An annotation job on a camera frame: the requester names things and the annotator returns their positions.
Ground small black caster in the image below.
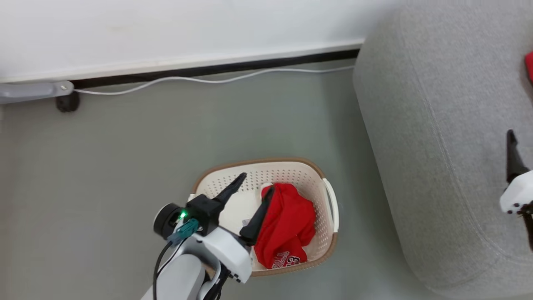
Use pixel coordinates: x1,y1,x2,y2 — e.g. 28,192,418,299
56,92,80,113

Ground grey fabric sofa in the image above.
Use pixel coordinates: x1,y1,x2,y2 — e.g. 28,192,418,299
353,0,533,298

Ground black cable with teal plug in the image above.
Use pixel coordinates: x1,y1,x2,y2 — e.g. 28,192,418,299
152,219,200,300

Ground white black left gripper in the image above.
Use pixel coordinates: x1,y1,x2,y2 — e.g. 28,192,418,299
153,173,275,284

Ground white floor cable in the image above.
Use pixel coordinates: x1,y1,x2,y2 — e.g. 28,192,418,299
74,65,355,95

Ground grey metal partition foot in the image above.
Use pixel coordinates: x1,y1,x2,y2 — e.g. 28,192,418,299
0,80,74,105

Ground white partition bottom rail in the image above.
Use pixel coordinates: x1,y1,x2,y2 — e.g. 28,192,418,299
0,40,365,83

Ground cream perforated laundry basket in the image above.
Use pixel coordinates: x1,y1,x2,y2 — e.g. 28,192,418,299
189,157,340,278

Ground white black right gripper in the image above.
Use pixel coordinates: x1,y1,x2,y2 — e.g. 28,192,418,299
500,129,533,215

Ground red garment with white print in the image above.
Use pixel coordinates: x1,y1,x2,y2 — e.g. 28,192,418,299
253,182,316,270

